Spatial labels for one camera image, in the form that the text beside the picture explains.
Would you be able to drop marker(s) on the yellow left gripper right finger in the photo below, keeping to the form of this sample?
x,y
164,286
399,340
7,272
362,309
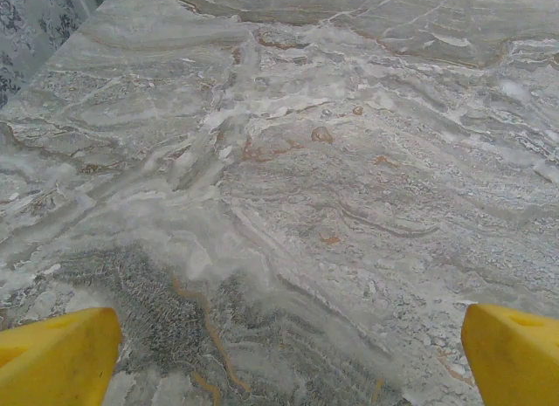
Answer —
x,y
515,362

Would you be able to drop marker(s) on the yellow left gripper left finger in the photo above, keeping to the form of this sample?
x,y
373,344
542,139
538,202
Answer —
x,y
57,362

